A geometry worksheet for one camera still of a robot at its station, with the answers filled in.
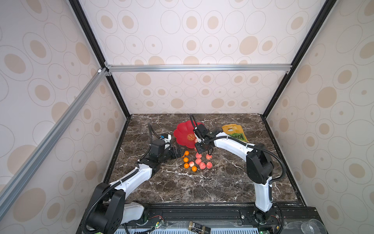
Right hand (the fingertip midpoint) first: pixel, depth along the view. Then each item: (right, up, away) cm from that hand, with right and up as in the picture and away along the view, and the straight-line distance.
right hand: (205, 146), depth 94 cm
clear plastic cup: (+51, -36, -23) cm, 66 cm away
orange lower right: (-7, -13, -5) cm, 16 cm away
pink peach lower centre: (-3, -11, -5) cm, 12 cm away
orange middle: (-13, -8, -2) cm, 15 cm away
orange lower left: (-13, -11, -4) cm, 17 cm away
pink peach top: (-4, -6, 0) cm, 8 cm away
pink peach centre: (-5, -9, -3) cm, 10 cm away
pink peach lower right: (+2, -11, -5) cm, 12 cm away
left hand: (-13, 0, -11) cm, 17 cm away
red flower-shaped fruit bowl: (-14, +7, +15) cm, 22 cm away
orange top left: (-14, -7, +3) cm, 16 cm away
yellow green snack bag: (+24, +10, +13) cm, 29 cm away
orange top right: (-12, -4, +1) cm, 13 cm away
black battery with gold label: (-6, -35, -26) cm, 44 cm away
